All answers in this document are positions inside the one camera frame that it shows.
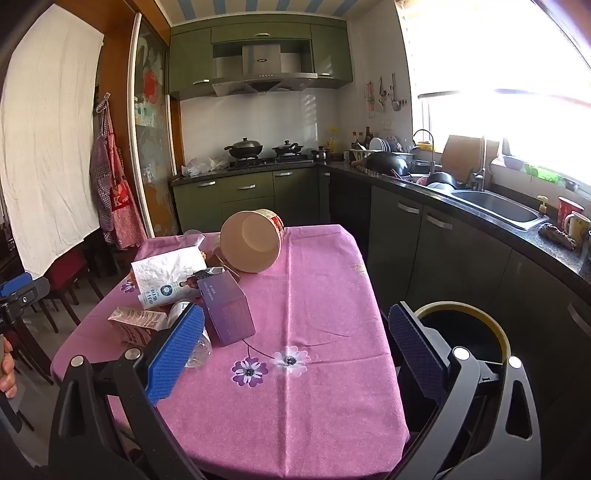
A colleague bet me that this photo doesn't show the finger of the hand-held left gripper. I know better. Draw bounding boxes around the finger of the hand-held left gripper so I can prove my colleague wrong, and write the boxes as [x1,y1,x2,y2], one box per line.
[0,272,51,325]

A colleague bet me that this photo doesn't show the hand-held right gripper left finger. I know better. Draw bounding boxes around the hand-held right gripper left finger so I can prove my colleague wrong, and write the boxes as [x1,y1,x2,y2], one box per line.
[48,302,206,480]

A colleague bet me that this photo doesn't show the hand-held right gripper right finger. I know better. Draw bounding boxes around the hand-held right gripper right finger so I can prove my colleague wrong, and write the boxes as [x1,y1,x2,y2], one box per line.
[388,302,543,480]

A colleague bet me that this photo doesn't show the yellow-rimmed blue bin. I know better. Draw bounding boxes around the yellow-rimmed blue bin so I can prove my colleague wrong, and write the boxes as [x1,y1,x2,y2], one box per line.
[413,301,512,435]

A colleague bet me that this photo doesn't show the white printed packet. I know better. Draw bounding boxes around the white printed packet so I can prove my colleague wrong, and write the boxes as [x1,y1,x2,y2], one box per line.
[139,276,200,310]

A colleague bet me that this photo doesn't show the white embossed paper towel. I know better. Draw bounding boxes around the white embossed paper towel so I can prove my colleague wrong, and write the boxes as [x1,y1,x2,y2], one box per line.
[131,247,206,292]

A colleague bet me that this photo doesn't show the person's left hand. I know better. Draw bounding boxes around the person's left hand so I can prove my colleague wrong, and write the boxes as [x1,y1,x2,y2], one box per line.
[0,337,18,398]

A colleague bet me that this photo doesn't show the clear plastic bottle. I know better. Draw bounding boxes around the clear plastic bottle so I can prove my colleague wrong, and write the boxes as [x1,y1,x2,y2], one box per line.
[167,300,213,369]

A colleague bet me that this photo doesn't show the red cushioned chair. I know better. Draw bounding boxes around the red cushioned chair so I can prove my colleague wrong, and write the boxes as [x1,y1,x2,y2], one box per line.
[37,249,105,333]

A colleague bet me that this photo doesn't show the crumpled beige carton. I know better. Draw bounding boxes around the crumpled beige carton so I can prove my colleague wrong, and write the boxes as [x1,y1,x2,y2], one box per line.
[108,307,174,347]

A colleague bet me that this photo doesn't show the purple cardboard box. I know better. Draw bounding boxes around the purple cardboard box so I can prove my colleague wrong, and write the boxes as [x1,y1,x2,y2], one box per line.
[196,268,257,347]

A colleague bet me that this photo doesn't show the brown crumpled wrapper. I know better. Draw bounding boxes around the brown crumpled wrapper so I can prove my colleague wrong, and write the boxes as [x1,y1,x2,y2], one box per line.
[201,249,241,282]

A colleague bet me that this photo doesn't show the green base cabinet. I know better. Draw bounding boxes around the green base cabinet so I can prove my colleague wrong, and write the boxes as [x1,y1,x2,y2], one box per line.
[318,168,591,416]
[172,167,331,236]

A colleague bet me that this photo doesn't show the pink floral tablecloth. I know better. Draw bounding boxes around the pink floral tablecloth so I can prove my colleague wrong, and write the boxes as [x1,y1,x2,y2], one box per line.
[51,224,409,468]

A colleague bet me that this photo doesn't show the red checked apron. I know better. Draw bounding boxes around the red checked apron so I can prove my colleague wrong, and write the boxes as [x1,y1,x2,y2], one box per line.
[90,93,147,250]

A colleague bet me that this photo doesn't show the paper bucket with red print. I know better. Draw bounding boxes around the paper bucket with red print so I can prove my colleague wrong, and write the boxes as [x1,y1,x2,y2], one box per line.
[219,209,283,274]

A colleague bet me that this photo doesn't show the dark stone countertop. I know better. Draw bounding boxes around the dark stone countertop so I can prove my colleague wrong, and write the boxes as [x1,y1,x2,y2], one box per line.
[171,159,591,291]

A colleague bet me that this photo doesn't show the white hanging cloth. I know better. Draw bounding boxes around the white hanging cloth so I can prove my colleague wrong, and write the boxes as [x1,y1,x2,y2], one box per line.
[0,4,105,278]

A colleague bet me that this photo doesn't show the steel sink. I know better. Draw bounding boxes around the steel sink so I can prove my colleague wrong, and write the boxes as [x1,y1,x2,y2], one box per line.
[450,190,550,232]

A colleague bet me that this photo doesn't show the brown rag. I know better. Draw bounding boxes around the brown rag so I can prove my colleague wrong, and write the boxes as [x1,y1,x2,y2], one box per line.
[538,224,578,251]

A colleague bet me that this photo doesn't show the white plastic bags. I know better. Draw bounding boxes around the white plastic bags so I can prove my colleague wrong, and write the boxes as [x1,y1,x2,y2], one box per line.
[181,157,229,177]

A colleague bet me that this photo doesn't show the large black wok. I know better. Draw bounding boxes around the large black wok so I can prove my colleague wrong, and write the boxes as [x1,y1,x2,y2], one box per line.
[365,151,409,177]

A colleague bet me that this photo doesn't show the patterned glass sliding door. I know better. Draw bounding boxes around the patterned glass sliding door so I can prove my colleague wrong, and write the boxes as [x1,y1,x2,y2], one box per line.
[128,13,183,238]

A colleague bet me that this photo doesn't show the steel faucet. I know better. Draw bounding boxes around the steel faucet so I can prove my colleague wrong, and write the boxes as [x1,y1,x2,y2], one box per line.
[466,136,488,192]

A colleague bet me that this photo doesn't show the brown cardboard sheet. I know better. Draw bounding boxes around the brown cardboard sheet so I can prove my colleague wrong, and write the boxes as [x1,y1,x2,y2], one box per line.
[438,135,502,174]

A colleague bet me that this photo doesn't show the black arched faucet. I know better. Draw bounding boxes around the black arched faucet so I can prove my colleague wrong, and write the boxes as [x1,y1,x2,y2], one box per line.
[412,129,435,175]

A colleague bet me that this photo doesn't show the cream mug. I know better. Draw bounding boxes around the cream mug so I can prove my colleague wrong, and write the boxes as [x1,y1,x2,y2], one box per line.
[563,212,591,239]

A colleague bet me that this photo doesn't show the white plates in rack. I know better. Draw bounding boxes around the white plates in rack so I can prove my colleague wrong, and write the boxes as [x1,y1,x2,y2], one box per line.
[368,136,402,153]

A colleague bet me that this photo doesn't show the gas stove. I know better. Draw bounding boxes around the gas stove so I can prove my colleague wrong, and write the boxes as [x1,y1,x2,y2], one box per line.
[228,154,315,169]

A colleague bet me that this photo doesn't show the black lidded wok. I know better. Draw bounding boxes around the black lidded wok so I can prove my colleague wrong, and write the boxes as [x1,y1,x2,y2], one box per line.
[225,137,264,160]

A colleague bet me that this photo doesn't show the dark condiment bottles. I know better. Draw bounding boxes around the dark condiment bottles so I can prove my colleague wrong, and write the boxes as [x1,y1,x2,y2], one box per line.
[351,127,375,151]

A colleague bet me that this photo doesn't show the hanging kitchen utensils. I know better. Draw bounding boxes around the hanging kitchen utensils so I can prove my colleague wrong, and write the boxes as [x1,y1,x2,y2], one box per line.
[378,73,402,112]

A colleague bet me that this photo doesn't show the window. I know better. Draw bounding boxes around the window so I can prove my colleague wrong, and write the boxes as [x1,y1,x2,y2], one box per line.
[404,0,591,185]

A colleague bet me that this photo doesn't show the steel range hood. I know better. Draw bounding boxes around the steel range hood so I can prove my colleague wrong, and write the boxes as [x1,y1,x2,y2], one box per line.
[180,44,317,100]

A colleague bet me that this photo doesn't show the green wall cabinets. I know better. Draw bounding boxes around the green wall cabinets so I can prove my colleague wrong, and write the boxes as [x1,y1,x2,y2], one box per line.
[168,18,354,100]

